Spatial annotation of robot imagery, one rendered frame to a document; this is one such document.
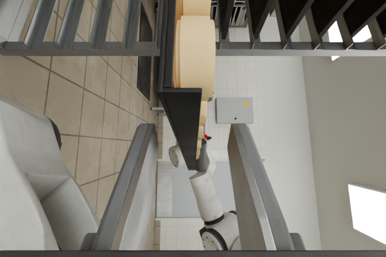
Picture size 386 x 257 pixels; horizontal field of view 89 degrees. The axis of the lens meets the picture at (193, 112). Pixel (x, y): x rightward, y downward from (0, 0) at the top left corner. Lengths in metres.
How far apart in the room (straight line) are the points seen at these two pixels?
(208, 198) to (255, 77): 3.86
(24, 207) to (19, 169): 0.04
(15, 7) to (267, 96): 3.99
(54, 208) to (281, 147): 4.09
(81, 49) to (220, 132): 3.49
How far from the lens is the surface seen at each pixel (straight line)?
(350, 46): 0.73
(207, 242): 0.64
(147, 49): 0.61
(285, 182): 4.33
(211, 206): 0.63
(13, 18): 0.85
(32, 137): 0.34
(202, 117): 0.16
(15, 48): 0.78
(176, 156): 0.59
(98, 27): 0.70
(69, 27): 0.74
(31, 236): 0.26
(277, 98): 4.38
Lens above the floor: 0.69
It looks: level
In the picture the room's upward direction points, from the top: 90 degrees clockwise
